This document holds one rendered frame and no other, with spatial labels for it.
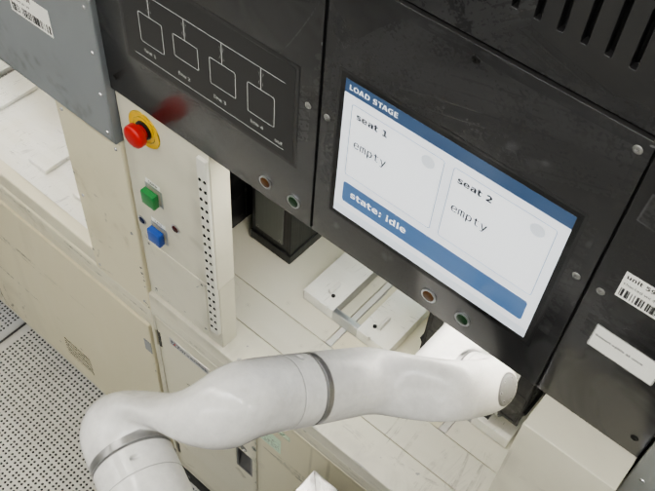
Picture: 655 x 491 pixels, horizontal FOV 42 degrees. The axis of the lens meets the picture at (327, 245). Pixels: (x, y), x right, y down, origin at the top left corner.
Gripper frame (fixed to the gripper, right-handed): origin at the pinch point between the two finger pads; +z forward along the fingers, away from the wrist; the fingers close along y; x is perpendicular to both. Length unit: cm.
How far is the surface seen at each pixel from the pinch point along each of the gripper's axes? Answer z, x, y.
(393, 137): -30, 42, -11
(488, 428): -10.1, -31.7, 6.5
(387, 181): -30.1, 35.7, -11.1
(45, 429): -47, -122, -98
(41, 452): -52, -122, -93
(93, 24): -31, 30, -61
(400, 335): -5.9, -31.4, -17.0
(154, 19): -30, 37, -49
